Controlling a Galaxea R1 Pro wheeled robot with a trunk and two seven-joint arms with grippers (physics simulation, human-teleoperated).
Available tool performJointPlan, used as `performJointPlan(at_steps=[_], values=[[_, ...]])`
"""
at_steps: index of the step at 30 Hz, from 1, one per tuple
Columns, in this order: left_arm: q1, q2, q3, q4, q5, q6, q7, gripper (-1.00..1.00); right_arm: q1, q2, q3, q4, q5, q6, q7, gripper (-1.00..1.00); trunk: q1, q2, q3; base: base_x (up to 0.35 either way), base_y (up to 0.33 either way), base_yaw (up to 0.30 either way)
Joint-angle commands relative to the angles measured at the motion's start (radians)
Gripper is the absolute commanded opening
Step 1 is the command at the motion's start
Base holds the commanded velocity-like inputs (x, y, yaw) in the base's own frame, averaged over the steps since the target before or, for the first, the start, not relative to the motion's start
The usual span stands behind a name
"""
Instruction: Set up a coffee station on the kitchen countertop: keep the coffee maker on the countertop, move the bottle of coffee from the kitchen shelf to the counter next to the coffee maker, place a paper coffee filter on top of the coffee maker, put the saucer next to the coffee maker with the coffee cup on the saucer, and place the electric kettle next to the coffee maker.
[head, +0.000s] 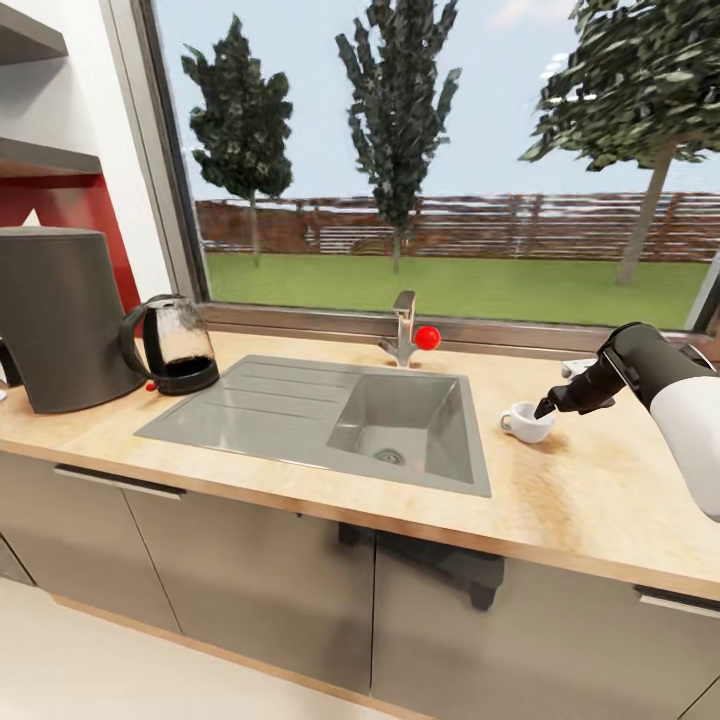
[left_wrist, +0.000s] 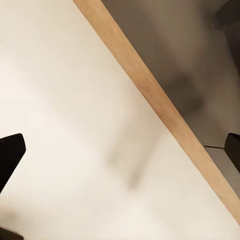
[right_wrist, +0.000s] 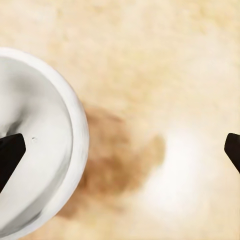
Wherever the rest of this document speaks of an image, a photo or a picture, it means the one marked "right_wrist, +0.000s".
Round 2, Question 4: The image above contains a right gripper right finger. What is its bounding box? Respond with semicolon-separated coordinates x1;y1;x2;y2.
224;132;240;173

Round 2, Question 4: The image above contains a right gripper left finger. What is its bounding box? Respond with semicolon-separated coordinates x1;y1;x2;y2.
0;133;26;193

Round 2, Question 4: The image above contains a coffee cup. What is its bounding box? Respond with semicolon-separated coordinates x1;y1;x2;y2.
0;46;90;240

